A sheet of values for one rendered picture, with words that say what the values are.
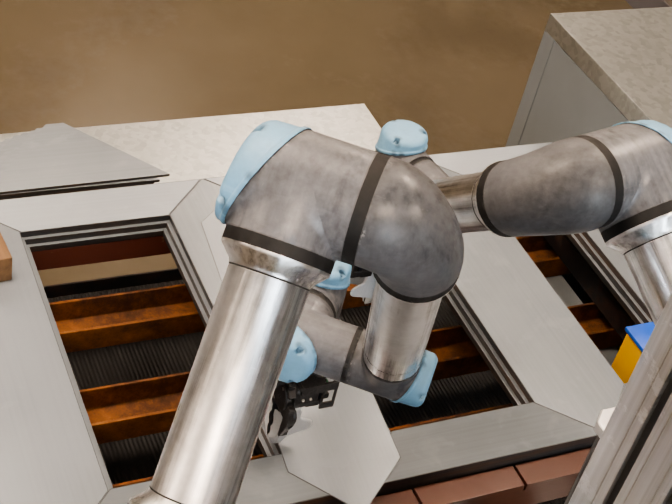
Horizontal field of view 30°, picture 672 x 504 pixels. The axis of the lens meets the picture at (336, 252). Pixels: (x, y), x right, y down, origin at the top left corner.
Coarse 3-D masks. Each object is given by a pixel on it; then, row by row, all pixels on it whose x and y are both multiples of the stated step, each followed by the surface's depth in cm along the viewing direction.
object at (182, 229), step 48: (192, 192) 229; (48, 240) 215; (96, 240) 218; (192, 240) 219; (576, 240) 243; (192, 288) 213; (624, 288) 233; (480, 336) 216; (624, 384) 212; (432, 480) 190
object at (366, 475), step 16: (352, 464) 187; (368, 464) 187; (384, 464) 188; (304, 480) 183; (320, 480) 183; (336, 480) 184; (352, 480) 185; (368, 480) 185; (384, 480) 186; (336, 496) 182
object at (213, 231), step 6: (204, 228) 222; (210, 228) 222; (216, 228) 222; (222, 228) 223; (210, 234) 221; (216, 234) 221; (222, 234) 221; (210, 240) 219; (216, 240) 220; (210, 246) 218; (216, 246) 219; (222, 246) 219; (216, 252) 217; (222, 252) 218
